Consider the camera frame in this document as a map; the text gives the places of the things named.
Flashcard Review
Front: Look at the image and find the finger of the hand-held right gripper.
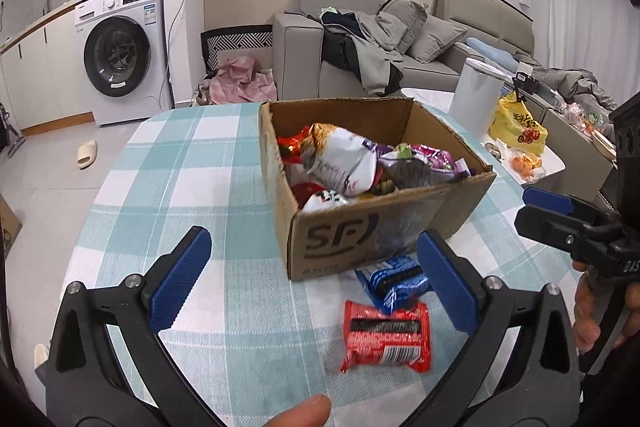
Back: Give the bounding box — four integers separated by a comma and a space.
514, 206, 626, 264
522, 187, 621, 228

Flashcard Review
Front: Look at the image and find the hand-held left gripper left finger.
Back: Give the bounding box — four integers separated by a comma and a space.
45, 227, 213, 427

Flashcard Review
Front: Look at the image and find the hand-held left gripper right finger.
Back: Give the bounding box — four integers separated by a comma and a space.
416, 231, 581, 427

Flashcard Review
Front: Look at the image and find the blue cookie packet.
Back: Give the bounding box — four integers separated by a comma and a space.
355, 256, 433, 315

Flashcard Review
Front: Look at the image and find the red cookie packet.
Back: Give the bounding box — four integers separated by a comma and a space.
339, 299, 433, 374

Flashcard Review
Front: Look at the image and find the large purple candy packet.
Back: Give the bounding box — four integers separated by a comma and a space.
372, 157, 468, 198

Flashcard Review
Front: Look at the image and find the brown cardboard box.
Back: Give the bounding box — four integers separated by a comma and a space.
259, 97, 497, 282

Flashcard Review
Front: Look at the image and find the small purple candy packet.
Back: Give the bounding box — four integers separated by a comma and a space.
395, 143, 476, 172

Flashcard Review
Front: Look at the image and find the red chips bag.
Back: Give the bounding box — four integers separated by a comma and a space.
290, 181, 326, 208

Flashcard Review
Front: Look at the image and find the white red-print snack packet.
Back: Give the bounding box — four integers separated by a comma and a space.
302, 189, 348, 214

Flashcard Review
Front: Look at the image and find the white-backed snack packet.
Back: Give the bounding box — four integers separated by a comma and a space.
300, 123, 381, 198

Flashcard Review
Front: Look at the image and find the red barcode snack packet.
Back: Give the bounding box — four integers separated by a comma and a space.
277, 127, 313, 165

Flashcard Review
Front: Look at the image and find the person's right hand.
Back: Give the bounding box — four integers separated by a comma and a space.
571, 259, 640, 353

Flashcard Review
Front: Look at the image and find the person's left hand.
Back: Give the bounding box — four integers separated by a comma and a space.
264, 394, 332, 427

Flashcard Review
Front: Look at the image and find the bag of oranges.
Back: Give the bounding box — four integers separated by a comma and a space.
510, 152, 547, 182

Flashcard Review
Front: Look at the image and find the beige side table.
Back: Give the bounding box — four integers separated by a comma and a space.
542, 107, 616, 202

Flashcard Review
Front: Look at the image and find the yellow plastic bag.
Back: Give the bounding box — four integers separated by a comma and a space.
489, 93, 549, 156

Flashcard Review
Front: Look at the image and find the teal checked tablecloth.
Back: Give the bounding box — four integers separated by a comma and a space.
60, 99, 586, 427

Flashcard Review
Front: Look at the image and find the grey blanket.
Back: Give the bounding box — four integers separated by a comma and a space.
515, 52, 618, 110

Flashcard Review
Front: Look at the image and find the white trash bin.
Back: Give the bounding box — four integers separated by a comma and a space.
448, 58, 506, 135

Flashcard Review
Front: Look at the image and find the beige slipper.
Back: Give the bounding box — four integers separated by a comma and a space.
34, 343, 51, 378
76, 140, 99, 170

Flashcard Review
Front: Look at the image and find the white coffee table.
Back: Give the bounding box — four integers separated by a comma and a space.
400, 87, 567, 185

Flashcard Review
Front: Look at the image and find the blue pillow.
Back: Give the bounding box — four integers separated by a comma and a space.
466, 38, 521, 70

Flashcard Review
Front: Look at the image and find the small floor cardboard box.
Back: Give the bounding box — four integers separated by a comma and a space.
0, 197, 23, 258

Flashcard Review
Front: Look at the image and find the white curtain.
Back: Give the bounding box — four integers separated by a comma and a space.
535, 0, 631, 72

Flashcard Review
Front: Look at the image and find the grey pillow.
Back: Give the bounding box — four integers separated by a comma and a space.
407, 14, 468, 64

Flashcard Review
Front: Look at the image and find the pink cloth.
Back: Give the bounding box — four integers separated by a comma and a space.
209, 56, 277, 105

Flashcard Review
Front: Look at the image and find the white washing machine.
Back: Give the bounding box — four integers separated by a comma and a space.
74, 0, 173, 128

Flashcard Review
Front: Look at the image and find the grey jacket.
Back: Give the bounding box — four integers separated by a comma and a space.
350, 0, 431, 95

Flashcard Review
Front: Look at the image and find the black patterned basket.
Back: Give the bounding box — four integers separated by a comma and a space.
201, 26, 275, 75

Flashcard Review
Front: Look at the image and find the white kitchen counter cabinet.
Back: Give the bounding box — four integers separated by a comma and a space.
0, 0, 83, 138

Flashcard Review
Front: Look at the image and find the grey sofa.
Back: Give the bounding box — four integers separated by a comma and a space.
272, 0, 621, 118

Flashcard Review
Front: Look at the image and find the dark clothing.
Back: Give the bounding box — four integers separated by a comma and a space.
320, 9, 403, 92

